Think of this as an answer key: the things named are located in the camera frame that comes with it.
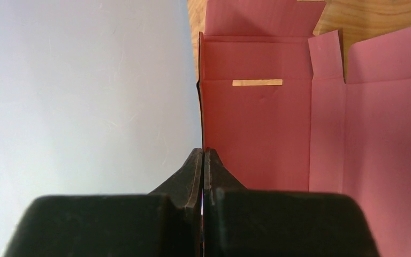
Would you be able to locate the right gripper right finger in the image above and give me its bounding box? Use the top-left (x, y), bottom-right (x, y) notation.
top-left (203, 148), bottom-right (379, 256)

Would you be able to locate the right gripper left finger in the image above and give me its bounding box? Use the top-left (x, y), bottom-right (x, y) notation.
top-left (5, 148), bottom-right (203, 256)

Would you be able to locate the pink paper box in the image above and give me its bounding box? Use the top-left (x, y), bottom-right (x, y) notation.
top-left (199, 1), bottom-right (411, 256)

